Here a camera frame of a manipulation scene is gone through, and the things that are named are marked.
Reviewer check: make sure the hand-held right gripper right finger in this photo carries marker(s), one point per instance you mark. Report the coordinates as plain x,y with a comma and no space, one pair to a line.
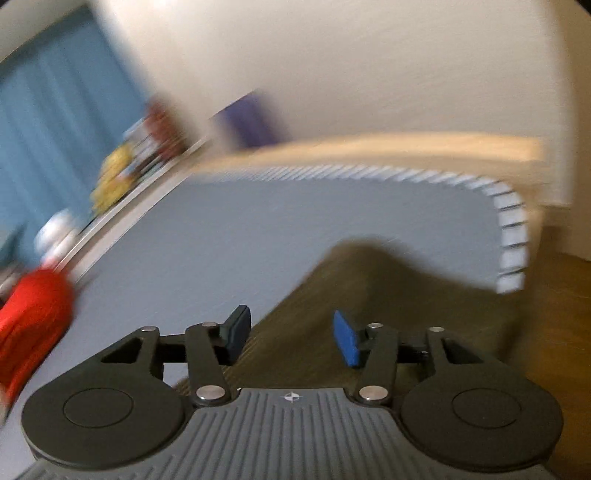
344,339

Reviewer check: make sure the purple box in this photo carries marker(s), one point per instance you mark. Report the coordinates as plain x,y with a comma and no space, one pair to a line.
251,122

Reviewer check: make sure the dark olive pants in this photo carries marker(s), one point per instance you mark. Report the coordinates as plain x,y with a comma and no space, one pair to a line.
392,286

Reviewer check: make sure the yellow plush toy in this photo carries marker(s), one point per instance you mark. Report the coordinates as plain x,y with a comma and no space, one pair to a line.
115,177

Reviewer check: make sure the wooden bed frame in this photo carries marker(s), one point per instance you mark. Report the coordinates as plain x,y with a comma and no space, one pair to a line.
392,147

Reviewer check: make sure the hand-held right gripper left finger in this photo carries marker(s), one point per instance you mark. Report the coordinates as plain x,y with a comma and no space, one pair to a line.
240,330

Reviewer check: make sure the small white figure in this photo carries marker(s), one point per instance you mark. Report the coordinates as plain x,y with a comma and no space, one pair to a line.
137,134

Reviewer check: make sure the blue-grey bed mattress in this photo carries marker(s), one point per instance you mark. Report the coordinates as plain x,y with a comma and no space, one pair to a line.
221,230

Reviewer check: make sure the white plush toy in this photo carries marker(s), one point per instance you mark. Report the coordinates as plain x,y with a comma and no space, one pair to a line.
57,235

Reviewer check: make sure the red cloth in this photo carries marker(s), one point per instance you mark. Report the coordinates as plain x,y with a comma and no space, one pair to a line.
32,327

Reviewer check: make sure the dark red plush toy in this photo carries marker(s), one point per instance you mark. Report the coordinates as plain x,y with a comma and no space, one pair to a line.
166,129

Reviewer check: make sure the blue curtain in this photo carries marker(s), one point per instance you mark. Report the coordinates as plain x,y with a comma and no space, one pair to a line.
55,124

